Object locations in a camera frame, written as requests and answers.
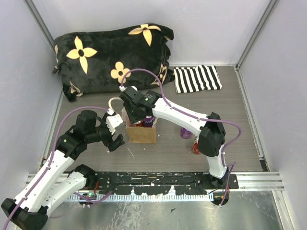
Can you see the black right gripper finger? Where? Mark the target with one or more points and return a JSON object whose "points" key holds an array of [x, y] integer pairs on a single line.
{"points": [[140, 116], [126, 117]]}

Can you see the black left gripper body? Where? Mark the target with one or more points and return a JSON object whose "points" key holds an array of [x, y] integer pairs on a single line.
{"points": [[102, 133]]}

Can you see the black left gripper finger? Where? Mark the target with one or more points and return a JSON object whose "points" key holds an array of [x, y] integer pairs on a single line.
{"points": [[104, 118], [114, 144]]}

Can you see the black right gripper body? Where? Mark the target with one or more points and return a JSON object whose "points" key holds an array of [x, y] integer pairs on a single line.
{"points": [[133, 108]]}

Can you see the red cola can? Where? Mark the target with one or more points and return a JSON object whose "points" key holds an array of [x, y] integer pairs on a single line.
{"points": [[194, 147], [138, 124]]}

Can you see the purple Fanta can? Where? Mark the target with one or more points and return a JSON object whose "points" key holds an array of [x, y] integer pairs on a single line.
{"points": [[148, 121]]}

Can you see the watermelon print canvas bag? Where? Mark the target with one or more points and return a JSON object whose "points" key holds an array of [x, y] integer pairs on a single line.
{"points": [[141, 135]]}

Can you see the purple soda can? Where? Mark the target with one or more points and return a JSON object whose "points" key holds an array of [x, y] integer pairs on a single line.
{"points": [[184, 133]]}

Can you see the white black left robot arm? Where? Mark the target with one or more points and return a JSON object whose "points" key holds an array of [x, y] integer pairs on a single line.
{"points": [[32, 207]]}

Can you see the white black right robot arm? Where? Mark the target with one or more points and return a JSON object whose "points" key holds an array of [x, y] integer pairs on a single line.
{"points": [[208, 129]]}

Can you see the black floral plush blanket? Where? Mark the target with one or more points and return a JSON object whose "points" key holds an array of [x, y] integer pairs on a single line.
{"points": [[99, 62]]}

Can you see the black white striped cloth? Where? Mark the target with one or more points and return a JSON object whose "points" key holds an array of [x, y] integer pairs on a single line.
{"points": [[196, 79]]}

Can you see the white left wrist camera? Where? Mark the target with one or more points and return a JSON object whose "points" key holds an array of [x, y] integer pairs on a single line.
{"points": [[113, 122]]}

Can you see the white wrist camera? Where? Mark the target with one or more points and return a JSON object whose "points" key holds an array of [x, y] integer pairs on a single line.
{"points": [[113, 122], [122, 88]]}

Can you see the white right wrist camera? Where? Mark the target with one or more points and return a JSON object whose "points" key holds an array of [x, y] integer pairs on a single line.
{"points": [[122, 88]]}

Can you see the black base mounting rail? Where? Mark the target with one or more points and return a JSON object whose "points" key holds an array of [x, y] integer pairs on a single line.
{"points": [[156, 183]]}

